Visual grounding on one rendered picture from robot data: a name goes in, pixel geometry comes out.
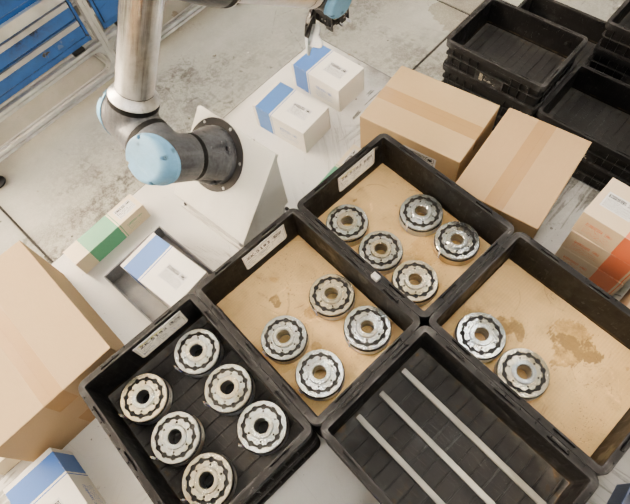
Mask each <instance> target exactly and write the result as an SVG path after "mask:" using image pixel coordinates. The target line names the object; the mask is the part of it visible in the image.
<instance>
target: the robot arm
mask: <svg viewBox="0 0 630 504"><path fill-rule="evenodd" d="M180 1H183V2H187V3H191V4H196V5H201V6H207V7H215V8H232V7H234V6H235V5H236V4H237V3H243V4H256V5H268V6H281V7H294V8H306V9H310V10H309V13H308V16H307V18H306V22H305V32H304V36H305V46H306V52H307V55H308V56H310V52H311V49H312V47H315V48H322V46H323V41H322V39H321V37H320V30H321V27H320V25H319V24H316V20H317V21H319V22H321V23H322V24H324V25H325V26H326V29H328V30H329V31H331V32H333V26H334V25H335V24H336V25H337V24H339V25H340V26H342V27H343V22H344V21H347V22H351V20H350V19H348V18H349V6H350V4H351V1H352V0H180ZM164 6H165V0H118V16H117V38H116V60H115V82H114V83H112V84H111V85H110V86H109V87H108V88H107V89H106V90H105V91H104V92H103V96H102V97H100V98H99V100H98V103H97V116H98V119H99V121H100V122H101V124H102V126H103V127H104V129H105V130H106V131H107V132H108V133H109V134H110V135H111V136H112V137H113V138H114V139H115V140H116V141H117V142H118V143H119V145H120V146H121V147H122V148H123V149H124V150H125V151H126V161H128V162H129V165H128V167H129V169H130V171H131V172H132V174H133V175H134V176H135V177H136V178H137V179H138V180H139V181H141V182H142V183H144V184H147V185H158V186H165V185H170V184H173V183H181V182H189V181H198V182H201V183H205V184H208V185H218V184H223V183H225V182H227V181H228V180H229V179H230V178H231V176H232V175H233V173H234V170H235V167H236V161H237V154H236V148H235V145H234V142H233V140H232V138H231V136H230V135H229V134H228V132H227V131H226V130H224V129H223V128H222V127H220V126H217V125H205V126H202V127H200V128H198V129H197V130H195V131H192V132H190V133H177V132H175V131H174V130H173V129H172V128H171V127H170V126H169V125H168V124H167V123H166V122H165V121H164V120H163V119H162V118H161V117H160V115H159V109H160V96H159V94H158V92H157V91H156V90H155V84H156V75H157V67H158V58H159V49H160V41H161V32H162V23H163V15H164ZM346 11H347V13H346ZM315 19H316V20H315Z"/></svg>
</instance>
